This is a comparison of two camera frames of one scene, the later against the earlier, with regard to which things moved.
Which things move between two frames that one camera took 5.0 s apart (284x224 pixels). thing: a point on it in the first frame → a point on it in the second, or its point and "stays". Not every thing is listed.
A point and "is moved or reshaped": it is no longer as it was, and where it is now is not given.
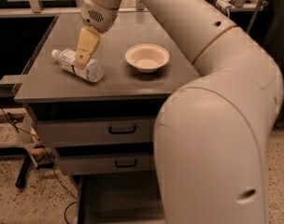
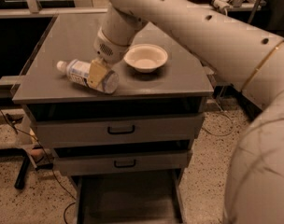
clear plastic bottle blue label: (93, 70) is moved or reshaped
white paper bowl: (147, 58) stays
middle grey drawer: (105, 162) stays
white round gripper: (96, 17) → (110, 51)
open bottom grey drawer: (121, 198) stays
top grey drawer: (104, 130) stays
